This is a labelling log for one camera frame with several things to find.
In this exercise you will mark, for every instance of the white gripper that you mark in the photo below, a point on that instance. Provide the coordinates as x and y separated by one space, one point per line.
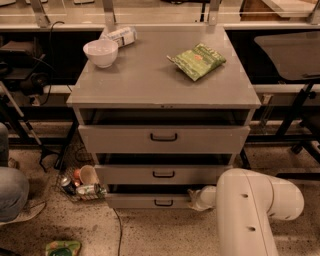
202 199

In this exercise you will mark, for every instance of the grey bottom drawer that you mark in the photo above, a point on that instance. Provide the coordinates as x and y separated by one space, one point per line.
148 201

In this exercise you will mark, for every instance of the grey drawer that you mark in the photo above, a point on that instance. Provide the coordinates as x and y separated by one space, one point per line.
163 139
159 174
148 201

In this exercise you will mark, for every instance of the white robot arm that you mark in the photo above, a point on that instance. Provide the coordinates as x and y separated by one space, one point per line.
245 201

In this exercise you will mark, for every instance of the grey middle drawer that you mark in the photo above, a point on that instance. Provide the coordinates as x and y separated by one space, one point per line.
159 174

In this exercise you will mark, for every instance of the grey drawer cabinet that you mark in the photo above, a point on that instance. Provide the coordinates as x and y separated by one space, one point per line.
143 87

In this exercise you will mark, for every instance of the grey top drawer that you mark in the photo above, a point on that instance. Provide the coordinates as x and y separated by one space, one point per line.
163 139

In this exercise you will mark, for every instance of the green white can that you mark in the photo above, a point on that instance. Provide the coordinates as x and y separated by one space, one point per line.
89 190

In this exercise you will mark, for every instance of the paper cup in basket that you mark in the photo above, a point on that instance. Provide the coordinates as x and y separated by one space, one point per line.
88 175

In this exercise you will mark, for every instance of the orange round fruit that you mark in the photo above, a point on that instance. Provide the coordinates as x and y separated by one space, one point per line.
76 174

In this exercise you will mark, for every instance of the blue soda can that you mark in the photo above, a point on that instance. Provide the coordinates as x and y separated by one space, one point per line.
68 186

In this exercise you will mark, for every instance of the green bag on floor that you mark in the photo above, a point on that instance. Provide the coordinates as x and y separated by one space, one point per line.
63 248

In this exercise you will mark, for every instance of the green chip bag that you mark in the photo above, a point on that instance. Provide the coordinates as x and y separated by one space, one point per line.
198 61

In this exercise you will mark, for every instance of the white bowl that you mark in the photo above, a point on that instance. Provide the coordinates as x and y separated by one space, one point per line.
102 52

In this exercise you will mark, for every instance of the white blue snack package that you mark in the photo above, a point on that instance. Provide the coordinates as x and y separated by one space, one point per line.
123 37

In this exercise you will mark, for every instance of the black office chair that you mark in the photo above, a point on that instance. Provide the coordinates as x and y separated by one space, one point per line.
296 57

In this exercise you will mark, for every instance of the person leg in jeans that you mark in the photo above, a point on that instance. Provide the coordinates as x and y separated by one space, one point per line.
14 186

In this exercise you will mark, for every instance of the person grey shoe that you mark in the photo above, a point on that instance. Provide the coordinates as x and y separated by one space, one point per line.
27 214

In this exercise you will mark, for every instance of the wire basket on floor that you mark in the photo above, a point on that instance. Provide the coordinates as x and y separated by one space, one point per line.
75 157

